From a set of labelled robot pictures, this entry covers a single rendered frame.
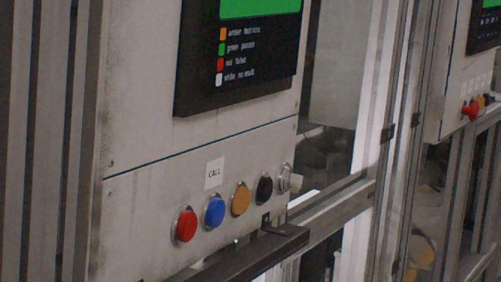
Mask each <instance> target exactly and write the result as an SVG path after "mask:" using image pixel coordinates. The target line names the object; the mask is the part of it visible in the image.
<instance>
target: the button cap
mask: <svg viewBox="0 0 501 282"><path fill-rule="evenodd" d="M224 214H225V203H224V200H222V199H220V198H215V199H214V200H212V202H211V203H210V205H209V209H208V213H207V224H208V225H209V226H210V227H211V228H218V227H219V226H220V225H221V223H222V221H223V218H224Z"/></svg>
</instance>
